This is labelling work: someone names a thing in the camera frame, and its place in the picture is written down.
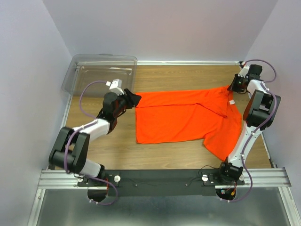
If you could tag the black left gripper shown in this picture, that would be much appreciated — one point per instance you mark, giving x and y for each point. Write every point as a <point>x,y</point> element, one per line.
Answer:
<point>133,100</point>

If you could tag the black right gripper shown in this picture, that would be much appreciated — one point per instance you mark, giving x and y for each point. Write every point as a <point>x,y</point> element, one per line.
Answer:
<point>232,87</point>

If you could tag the orange t shirt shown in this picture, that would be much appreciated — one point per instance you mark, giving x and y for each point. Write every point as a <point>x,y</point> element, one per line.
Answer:
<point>178,116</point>

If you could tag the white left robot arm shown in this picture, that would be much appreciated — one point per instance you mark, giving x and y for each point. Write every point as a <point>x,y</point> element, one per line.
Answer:
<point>71,146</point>

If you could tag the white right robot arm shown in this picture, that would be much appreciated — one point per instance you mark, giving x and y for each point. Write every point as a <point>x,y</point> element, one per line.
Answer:
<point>259,114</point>

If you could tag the clear plastic bin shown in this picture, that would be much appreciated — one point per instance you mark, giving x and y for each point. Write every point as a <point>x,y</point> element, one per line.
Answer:
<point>87,68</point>

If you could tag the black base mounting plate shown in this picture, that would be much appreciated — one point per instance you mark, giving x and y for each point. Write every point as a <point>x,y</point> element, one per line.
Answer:
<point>168,182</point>

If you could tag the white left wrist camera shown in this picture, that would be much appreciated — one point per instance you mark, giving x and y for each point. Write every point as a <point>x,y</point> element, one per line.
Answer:
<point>115,86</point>

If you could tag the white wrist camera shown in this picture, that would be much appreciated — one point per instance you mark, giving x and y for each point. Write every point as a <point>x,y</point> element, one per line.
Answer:
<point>244,68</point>
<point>115,86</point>

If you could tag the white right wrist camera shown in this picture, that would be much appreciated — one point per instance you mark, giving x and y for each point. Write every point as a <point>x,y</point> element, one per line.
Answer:
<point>244,68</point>

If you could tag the aluminium frame rail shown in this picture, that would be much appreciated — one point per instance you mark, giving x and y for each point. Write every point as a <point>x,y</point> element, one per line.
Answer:
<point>57,179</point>

